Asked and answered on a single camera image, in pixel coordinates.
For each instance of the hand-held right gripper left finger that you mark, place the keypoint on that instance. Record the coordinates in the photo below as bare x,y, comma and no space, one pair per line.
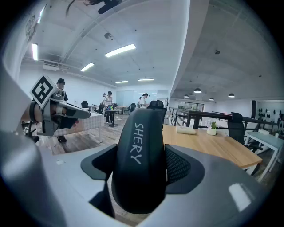
66,177

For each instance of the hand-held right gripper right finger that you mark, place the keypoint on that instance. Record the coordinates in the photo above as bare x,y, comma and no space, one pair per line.
210,188

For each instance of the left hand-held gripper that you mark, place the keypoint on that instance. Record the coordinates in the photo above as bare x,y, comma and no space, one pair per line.
43,91

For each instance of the black glasses case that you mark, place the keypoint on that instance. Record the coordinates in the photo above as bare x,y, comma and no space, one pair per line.
137,168

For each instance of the person's left forearm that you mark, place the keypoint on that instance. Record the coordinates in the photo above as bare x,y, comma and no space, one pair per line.
36,116

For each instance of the checkered cloth table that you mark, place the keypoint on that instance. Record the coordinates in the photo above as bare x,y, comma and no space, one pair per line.
93,120

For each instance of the black round table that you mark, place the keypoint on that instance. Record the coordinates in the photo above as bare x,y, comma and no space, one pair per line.
113,113

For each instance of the black office chair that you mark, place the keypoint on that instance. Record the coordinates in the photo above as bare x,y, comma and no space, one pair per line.
32,131
158,107
236,128

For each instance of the long ceiling light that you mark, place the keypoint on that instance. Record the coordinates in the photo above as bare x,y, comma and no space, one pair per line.
87,66
34,51
121,82
119,50
145,79

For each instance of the white pot with flowers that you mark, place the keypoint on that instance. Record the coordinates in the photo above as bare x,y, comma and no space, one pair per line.
211,131

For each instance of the white ceiling air conditioner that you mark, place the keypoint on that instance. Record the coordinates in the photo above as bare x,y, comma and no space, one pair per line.
51,65

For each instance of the beige ornamented box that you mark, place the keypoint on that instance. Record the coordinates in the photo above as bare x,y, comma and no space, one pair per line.
186,130

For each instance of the white desk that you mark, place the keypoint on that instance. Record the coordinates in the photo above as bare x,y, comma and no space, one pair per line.
266,138

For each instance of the black metal railing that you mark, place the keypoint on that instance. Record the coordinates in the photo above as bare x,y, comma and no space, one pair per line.
193,114

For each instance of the white pegboard with black items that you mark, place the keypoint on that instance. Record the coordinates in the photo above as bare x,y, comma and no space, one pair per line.
267,115

